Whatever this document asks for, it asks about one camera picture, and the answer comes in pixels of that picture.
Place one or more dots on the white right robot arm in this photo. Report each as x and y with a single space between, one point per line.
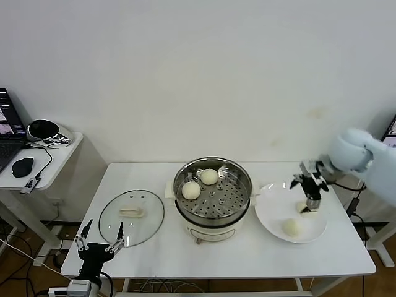
349 148

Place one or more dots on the white wall socket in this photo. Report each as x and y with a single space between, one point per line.
57 203

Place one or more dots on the black power adapter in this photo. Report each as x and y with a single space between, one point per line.
353 206

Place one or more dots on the white round plate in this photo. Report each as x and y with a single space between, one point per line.
272 213

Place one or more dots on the perforated steel steamer basket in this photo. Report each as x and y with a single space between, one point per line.
229 201

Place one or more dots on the black open laptop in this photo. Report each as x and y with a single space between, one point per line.
391 130
7 151

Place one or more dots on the round glass pot lid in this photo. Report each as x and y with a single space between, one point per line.
148 216

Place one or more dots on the chrome and black headset device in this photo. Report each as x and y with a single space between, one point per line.
43 128

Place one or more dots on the white electric cooker base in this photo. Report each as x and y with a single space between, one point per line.
213 232

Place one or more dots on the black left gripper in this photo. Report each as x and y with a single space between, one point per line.
92 255

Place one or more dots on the grey usb hub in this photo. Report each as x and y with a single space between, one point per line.
30 185

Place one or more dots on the white steamed baozi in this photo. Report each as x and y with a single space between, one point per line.
190 190
209 177
299 206
291 227

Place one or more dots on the black computer mouse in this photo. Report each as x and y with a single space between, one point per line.
23 167

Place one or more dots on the white table frame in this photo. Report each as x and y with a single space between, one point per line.
299 284

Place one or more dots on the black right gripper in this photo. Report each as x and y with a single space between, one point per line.
312 187

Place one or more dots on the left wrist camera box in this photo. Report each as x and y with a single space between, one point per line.
79 287

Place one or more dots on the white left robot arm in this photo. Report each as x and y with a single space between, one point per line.
96 286

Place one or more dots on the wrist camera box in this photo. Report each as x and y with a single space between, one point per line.
307 165
79 287

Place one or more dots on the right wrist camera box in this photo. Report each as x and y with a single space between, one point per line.
307 165

